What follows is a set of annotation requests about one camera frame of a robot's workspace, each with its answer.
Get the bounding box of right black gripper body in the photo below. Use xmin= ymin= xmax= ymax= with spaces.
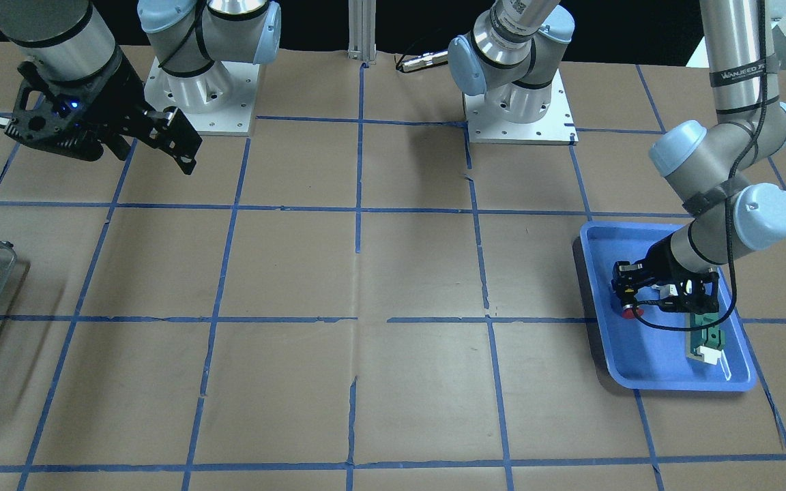
xmin=4 ymin=47 xmax=155 ymax=162

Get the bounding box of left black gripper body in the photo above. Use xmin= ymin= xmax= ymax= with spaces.
xmin=611 ymin=239 xmax=720 ymax=314

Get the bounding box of red emergency stop button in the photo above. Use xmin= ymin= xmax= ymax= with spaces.
xmin=620 ymin=301 xmax=643 ymax=320

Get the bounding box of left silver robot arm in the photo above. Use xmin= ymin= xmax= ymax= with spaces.
xmin=447 ymin=1 xmax=786 ymax=319

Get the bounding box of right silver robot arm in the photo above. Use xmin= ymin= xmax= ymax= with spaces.
xmin=0 ymin=1 xmax=282 ymax=176

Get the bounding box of white circuit breaker module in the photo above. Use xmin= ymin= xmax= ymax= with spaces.
xmin=652 ymin=284 xmax=680 ymax=299

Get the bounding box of green terminal block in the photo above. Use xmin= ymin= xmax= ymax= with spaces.
xmin=685 ymin=313 xmax=726 ymax=366

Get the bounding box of blue plastic tray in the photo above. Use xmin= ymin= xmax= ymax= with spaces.
xmin=580 ymin=220 xmax=757 ymax=392

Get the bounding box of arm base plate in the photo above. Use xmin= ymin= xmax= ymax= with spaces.
xmin=463 ymin=71 xmax=579 ymax=145
xmin=145 ymin=58 xmax=265 ymax=136

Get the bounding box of black braided cable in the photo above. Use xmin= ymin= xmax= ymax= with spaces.
xmin=628 ymin=0 xmax=772 ymax=333

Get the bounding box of aluminium frame post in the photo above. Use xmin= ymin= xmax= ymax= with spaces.
xmin=347 ymin=0 xmax=377 ymax=65

